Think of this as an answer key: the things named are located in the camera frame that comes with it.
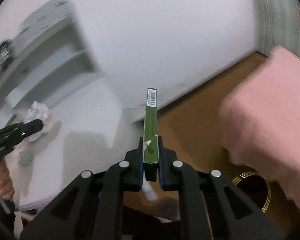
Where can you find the grey file box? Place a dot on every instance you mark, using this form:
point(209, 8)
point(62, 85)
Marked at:
point(37, 23)

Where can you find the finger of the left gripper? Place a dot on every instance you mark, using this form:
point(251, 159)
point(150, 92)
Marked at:
point(10, 128)
point(17, 135)

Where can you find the pink bed sheet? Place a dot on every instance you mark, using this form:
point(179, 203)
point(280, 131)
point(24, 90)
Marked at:
point(260, 122)

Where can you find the black lantern lamp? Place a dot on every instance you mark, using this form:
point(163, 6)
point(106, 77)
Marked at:
point(6, 55)

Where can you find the teal booklet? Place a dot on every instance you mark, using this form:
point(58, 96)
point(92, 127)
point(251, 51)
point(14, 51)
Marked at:
point(26, 158)

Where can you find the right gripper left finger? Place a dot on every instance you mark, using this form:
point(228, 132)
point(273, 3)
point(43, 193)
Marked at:
point(90, 207)

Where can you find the grey desk shelf unit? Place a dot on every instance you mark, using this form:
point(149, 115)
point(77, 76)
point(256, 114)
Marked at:
point(55, 65)

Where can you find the dark green box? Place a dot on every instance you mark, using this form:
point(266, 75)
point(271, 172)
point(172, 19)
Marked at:
point(150, 150)

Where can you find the grey curtain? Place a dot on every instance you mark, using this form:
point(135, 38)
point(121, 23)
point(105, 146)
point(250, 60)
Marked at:
point(278, 24)

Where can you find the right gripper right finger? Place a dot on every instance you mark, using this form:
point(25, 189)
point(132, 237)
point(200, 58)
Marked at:
point(211, 207)

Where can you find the left hand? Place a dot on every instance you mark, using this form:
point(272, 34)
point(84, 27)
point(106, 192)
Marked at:
point(6, 186)

